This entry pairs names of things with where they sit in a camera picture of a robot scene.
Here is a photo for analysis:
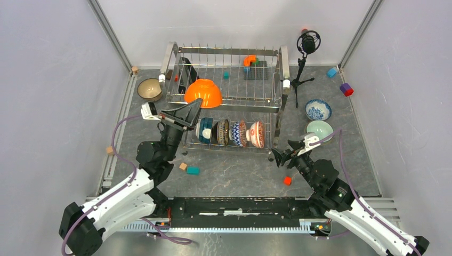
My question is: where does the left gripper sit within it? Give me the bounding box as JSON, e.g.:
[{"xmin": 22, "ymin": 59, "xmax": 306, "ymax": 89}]
[{"xmin": 159, "ymin": 98, "xmax": 204, "ymax": 161}]

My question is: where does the teal white cup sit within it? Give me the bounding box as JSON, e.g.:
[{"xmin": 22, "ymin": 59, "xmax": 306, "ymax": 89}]
[{"xmin": 196, "ymin": 117, "xmax": 213, "ymax": 144}]

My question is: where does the celadon green bowl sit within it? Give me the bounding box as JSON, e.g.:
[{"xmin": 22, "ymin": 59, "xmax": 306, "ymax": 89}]
[{"xmin": 305, "ymin": 121, "xmax": 334, "ymax": 145}]

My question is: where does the pale green bowl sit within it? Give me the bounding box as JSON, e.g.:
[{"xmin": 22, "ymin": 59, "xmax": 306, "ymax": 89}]
[{"xmin": 305, "ymin": 121, "xmax": 334, "ymax": 140}]

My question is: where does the orange plastic bowl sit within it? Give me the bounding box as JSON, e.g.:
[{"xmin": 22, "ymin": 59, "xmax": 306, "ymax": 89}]
[{"xmin": 184, "ymin": 78, "xmax": 223, "ymax": 108}]

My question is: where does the pink patterned bowl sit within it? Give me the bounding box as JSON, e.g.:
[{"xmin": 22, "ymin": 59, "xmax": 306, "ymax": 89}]
[{"xmin": 246, "ymin": 121, "xmax": 265, "ymax": 148}]

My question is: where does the dark patterned bowl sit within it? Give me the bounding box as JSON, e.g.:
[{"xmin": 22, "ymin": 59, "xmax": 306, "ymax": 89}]
[{"xmin": 216, "ymin": 119, "xmax": 229, "ymax": 146}]

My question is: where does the blue white floral bowl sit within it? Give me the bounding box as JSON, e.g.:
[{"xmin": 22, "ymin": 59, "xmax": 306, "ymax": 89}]
[{"xmin": 305, "ymin": 99, "xmax": 332, "ymax": 121}]

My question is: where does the brown glazed bowl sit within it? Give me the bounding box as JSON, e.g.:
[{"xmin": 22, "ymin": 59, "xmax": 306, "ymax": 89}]
[{"xmin": 137, "ymin": 78, "xmax": 163, "ymax": 102}]

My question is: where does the blue zigzag patterned bowl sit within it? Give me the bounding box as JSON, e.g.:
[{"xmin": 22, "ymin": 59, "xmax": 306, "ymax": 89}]
[{"xmin": 229, "ymin": 120, "xmax": 247, "ymax": 147}]

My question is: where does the steel two-tier dish rack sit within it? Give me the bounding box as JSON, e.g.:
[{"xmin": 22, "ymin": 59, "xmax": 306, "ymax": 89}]
[{"xmin": 159, "ymin": 42, "xmax": 290, "ymax": 160}]

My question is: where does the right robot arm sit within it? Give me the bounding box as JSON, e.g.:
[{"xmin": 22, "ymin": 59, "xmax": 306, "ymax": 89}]
[{"xmin": 272, "ymin": 141, "xmax": 430, "ymax": 255}]

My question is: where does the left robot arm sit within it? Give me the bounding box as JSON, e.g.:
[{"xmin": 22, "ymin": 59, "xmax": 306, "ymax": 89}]
[{"xmin": 59, "ymin": 99, "xmax": 203, "ymax": 255}]

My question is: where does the orange cube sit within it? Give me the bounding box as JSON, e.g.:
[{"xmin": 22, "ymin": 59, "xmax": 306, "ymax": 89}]
[{"xmin": 284, "ymin": 177, "xmax": 292, "ymax": 186}]

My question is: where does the black bowl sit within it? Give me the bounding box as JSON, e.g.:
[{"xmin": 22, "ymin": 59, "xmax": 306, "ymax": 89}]
[{"xmin": 177, "ymin": 57, "xmax": 199, "ymax": 94}]

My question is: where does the dark brown block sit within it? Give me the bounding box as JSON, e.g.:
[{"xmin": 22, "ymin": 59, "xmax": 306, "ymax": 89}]
[{"xmin": 165, "ymin": 70, "xmax": 173, "ymax": 80}]

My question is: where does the small tan cube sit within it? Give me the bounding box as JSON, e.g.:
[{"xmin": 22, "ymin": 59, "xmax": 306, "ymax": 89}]
[{"xmin": 180, "ymin": 163, "xmax": 189, "ymax": 172}]

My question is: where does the teal block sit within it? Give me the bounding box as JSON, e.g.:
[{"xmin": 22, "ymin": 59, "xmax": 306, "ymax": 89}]
[{"xmin": 186, "ymin": 166, "xmax": 200, "ymax": 175}]

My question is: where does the purple and red block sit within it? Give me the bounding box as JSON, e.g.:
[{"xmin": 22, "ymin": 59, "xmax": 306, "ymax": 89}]
[{"xmin": 340, "ymin": 83, "xmax": 354, "ymax": 97}]

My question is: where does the tan wooden cube left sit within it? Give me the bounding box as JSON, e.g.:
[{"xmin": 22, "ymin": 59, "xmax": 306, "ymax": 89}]
[{"xmin": 106, "ymin": 146, "xmax": 115, "ymax": 156}]

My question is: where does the light blue block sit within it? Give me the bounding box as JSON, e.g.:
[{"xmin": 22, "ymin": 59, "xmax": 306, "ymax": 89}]
[{"xmin": 326, "ymin": 67, "xmax": 338, "ymax": 78}]

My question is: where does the orange arch brick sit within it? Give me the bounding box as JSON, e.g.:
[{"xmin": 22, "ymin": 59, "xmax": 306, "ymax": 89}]
[{"xmin": 243, "ymin": 55, "xmax": 257, "ymax": 67}]

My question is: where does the black microphone on tripod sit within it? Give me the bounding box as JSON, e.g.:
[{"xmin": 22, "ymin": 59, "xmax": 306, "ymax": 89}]
[{"xmin": 280, "ymin": 28, "xmax": 321, "ymax": 110}]

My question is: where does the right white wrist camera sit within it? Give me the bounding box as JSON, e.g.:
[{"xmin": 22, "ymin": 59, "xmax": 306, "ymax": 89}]
[{"xmin": 297, "ymin": 132, "xmax": 321, "ymax": 156}]

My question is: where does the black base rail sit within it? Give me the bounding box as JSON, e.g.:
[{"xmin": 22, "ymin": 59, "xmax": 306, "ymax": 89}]
[{"xmin": 150, "ymin": 197, "xmax": 325, "ymax": 228}]

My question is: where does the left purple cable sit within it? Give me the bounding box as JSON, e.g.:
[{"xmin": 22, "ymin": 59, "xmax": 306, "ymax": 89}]
[{"xmin": 61, "ymin": 115, "xmax": 193, "ymax": 256}]

